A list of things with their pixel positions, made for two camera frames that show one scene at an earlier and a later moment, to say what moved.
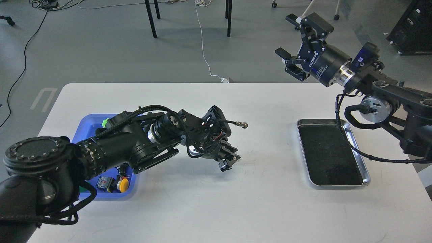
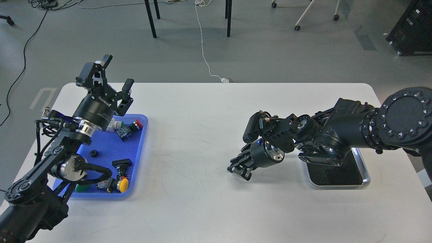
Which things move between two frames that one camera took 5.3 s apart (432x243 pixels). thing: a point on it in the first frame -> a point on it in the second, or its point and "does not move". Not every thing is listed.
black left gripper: (209, 146) -> (96, 109)
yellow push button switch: (123, 185) does not move
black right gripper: (322, 60) -> (263, 154)
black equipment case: (412, 34) does not move
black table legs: (228, 15) does not move
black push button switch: (122, 169) does not move
